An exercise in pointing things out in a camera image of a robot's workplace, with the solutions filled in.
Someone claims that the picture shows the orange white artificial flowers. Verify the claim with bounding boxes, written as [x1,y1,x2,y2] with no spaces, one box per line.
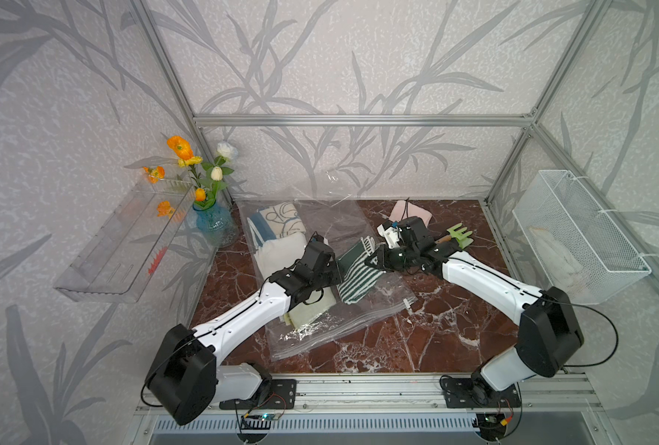
[166,135,239,211]

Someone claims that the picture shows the aluminium front rail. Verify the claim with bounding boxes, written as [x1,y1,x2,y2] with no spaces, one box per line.
[134,373,603,415]

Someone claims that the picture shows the white wire mesh basket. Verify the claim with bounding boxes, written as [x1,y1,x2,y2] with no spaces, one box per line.
[513,170,652,305]

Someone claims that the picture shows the aluminium cage frame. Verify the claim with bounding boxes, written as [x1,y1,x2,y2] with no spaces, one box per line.
[131,1,659,295]

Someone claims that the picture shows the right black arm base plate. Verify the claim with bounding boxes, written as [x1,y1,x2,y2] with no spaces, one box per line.
[439,375,522,410]

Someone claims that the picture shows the green garden fork wooden handle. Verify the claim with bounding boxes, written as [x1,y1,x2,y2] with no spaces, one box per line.
[436,222,473,250]

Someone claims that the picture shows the blue patterned towel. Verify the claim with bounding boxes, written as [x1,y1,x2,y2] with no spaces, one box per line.
[246,202,306,248]

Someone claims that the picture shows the green white striped towel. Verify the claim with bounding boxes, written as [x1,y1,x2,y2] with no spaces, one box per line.
[337,237,384,304]

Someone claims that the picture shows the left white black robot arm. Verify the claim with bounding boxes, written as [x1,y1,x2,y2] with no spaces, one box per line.
[142,235,342,426]

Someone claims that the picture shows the pink folded towel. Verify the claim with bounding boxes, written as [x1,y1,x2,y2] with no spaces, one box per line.
[389,200,433,226]

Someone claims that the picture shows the white cloth in basket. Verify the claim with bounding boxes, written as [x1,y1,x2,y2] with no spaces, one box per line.
[528,226,586,293]

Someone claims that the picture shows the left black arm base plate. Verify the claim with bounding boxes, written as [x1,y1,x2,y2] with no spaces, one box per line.
[219,379,298,411]

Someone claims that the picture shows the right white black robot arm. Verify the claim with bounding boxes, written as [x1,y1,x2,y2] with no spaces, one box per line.
[366,216,585,404]

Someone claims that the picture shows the light green towel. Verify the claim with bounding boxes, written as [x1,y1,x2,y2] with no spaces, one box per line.
[282,287,336,330]

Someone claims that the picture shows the clear acrylic wall shelf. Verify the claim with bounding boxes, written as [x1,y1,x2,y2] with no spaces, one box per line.
[53,179,194,303]

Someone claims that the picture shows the blue glass vase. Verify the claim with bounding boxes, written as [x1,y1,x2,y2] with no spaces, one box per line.
[192,203,239,248]

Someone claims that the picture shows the clear plastic vacuum bag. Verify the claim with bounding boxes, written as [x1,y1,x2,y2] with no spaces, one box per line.
[235,172,417,360]

